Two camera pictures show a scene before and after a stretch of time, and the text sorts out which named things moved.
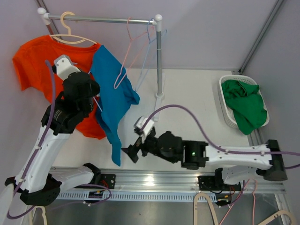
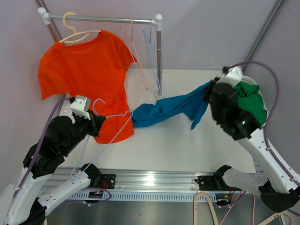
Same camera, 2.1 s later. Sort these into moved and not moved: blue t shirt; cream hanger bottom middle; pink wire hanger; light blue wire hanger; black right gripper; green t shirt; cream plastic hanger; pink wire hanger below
Moved: light blue wire hanger; blue t shirt; pink wire hanger; cream plastic hanger; black right gripper
Not moved: cream hanger bottom middle; pink wire hanger below; green t shirt
